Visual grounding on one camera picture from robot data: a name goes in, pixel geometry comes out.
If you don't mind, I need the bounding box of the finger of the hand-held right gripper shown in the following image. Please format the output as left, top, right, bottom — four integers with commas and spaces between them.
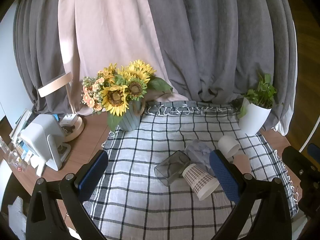
282, 146, 316, 181
307, 143, 320, 158

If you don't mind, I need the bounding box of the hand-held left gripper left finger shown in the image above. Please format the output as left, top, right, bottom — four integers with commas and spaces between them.
26, 149, 109, 240

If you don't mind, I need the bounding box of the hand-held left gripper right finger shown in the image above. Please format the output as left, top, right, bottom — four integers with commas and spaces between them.
209, 149, 292, 240

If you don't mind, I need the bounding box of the houndstooth paper cup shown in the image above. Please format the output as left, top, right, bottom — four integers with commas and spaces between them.
182, 164, 221, 201

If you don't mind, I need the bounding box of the pink cup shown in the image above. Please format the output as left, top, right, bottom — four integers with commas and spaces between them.
232, 154, 251, 174

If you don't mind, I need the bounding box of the white cup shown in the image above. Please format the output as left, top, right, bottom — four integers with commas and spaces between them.
217, 135, 241, 159

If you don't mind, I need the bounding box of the lavender crumpled cup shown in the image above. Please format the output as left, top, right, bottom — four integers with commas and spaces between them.
185, 140, 216, 176

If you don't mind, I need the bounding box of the grey glass cup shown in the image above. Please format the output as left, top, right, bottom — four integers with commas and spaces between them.
154, 150, 192, 186

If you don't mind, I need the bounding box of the white curved tube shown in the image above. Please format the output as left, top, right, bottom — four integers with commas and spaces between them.
299, 112, 320, 153

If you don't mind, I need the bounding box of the white plant pot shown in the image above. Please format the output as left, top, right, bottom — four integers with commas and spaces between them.
238, 97, 273, 135

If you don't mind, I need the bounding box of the white desk fan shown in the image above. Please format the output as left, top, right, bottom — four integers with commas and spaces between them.
20, 114, 72, 171

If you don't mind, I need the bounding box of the checked white tablecloth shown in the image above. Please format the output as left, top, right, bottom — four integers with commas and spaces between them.
84, 100, 299, 240

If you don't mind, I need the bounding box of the blue striped vase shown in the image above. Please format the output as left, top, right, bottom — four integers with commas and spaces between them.
117, 99, 147, 132

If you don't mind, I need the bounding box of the green potted plant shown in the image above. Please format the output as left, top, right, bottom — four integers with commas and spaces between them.
237, 73, 284, 119

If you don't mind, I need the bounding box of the clear plastic organiser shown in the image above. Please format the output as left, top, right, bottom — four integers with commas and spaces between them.
0, 135, 32, 173

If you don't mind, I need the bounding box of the sunflower bouquet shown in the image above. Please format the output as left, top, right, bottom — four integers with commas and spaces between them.
80, 59, 174, 131

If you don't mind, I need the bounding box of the striped grey cushion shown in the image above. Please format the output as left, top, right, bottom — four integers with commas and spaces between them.
7, 196, 28, 240

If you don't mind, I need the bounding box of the row of books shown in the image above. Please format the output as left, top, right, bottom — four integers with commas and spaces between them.
9, 108, 33, 146

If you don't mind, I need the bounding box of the beige desk lamp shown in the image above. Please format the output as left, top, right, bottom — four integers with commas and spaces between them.
37, 71, 85, 142

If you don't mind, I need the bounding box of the grey curtain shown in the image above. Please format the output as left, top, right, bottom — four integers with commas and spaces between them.
12, 0, 298, 131

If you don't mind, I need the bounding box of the pink curtain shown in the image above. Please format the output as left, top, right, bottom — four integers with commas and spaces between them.
58, 0, 188, 117

